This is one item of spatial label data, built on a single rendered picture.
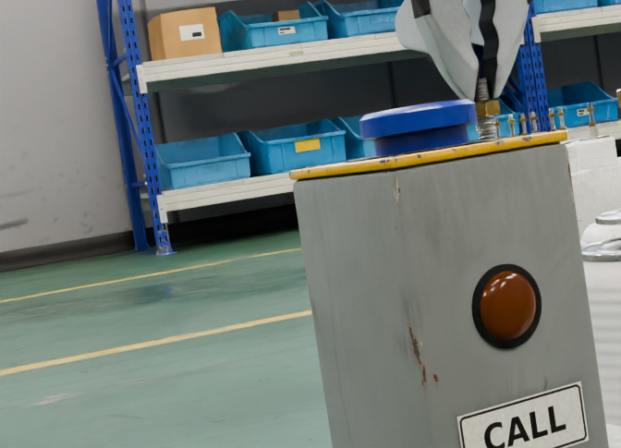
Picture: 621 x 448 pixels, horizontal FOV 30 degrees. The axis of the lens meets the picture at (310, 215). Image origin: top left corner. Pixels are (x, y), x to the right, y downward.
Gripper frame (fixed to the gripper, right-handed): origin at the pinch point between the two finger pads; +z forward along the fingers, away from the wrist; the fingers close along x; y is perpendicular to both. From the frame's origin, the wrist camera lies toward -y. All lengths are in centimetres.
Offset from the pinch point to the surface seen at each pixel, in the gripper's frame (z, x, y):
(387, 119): 2.2, 16.9, -21.1
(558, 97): -9, -312, 438
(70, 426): 34, 9, 104
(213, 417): 34, -7, 89
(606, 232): 10.0, -7.5, 1.2
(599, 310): 11.7, 3.4, -12.2
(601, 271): 10.0, 3.0, -12.2
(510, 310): 8.7, 15.0, -23.9
